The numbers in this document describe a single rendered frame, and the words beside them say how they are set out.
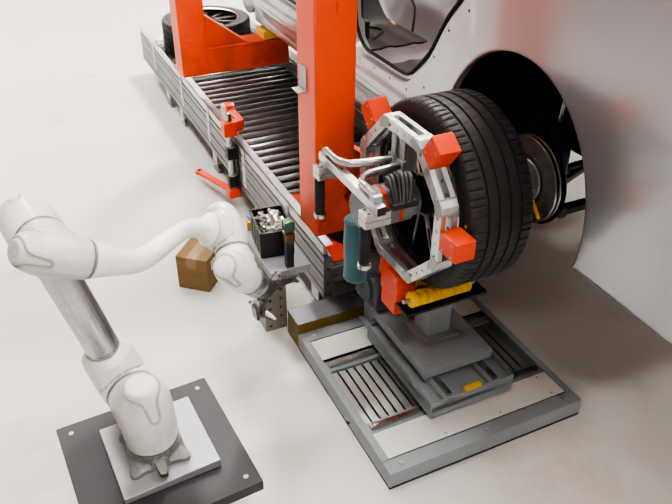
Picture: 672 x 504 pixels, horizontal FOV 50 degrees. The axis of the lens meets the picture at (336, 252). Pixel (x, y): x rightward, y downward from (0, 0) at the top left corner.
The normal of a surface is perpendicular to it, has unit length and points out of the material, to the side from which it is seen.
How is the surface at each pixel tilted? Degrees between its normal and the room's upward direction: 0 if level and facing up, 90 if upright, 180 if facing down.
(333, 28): 90
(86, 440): 0
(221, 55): 90
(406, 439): 0
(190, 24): 90
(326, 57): 90
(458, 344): 0
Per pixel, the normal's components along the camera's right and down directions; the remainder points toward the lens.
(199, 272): -0.27, 0.54
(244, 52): 0.43, 0.51
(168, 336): 0.01, -0.83
